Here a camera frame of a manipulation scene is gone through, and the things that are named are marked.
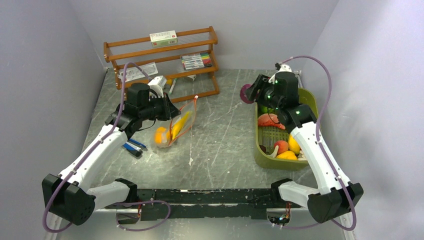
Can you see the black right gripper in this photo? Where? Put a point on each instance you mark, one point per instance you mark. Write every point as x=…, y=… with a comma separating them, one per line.
x=260, y=83

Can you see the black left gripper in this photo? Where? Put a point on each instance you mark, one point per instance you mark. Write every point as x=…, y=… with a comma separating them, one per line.
x=169, y=110

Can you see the purple toy onion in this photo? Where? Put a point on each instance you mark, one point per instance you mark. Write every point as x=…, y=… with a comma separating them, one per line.
x=243, y=95

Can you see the yellow toy banana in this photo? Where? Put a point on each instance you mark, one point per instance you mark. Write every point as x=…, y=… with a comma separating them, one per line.
x=177, y=128

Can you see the orange toy bell pepper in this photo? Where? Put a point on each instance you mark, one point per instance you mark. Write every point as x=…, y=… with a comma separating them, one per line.
x=162, y=137

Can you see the clear zip bag orange zipper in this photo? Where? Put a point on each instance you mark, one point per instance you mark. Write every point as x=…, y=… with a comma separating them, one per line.
x=170, y=131

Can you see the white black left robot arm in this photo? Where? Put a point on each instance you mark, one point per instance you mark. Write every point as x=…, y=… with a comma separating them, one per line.
x=69, y=194

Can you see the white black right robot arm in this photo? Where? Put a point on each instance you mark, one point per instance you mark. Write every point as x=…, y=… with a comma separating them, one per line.
x=335, y=194

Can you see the green capped white marker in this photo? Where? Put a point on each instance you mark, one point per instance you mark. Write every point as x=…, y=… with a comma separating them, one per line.
x=173, y=83

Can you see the pink toy watermelon slice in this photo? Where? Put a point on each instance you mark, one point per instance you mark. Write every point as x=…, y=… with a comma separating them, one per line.
x=269, y=120

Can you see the olive green plastic bin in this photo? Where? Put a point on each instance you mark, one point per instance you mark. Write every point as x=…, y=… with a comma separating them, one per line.
x=265, y=138

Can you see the blue black stapler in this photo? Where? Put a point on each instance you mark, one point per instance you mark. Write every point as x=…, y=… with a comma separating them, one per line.
x=135, y=148

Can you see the wooden three-tier shelf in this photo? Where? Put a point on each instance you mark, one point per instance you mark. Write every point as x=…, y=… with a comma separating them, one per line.
x=167, y=60

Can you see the coloured marker pen pack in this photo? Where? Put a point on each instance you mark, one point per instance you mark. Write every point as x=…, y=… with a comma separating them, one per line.
x=196, y=61

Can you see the red orange toy peach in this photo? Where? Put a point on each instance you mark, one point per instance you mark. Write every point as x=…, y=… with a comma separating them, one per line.
x=283, y=146

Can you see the yellow toy lemon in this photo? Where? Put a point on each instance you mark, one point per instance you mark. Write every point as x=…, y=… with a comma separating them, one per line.
x=293, y=145

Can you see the white toy mushroom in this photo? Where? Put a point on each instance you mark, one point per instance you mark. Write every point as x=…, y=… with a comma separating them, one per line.
x=274, y=153

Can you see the yellow toy mango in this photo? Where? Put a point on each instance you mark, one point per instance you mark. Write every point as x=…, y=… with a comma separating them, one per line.
x=287, y=155

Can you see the green white box top shelf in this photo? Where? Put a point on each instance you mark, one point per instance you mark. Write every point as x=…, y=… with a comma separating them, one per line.
x=162, y=39

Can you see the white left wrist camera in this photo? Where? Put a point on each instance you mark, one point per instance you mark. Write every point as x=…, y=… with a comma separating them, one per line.
x=157, y=84

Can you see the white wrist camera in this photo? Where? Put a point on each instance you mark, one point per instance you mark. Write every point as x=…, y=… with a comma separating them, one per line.
x=157, y=84
x=282, y=67

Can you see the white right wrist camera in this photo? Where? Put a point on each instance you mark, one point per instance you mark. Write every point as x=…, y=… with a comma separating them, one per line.
x=282, y=67

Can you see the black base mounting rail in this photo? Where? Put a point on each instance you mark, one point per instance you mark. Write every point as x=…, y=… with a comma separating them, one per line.
x=253, y=203

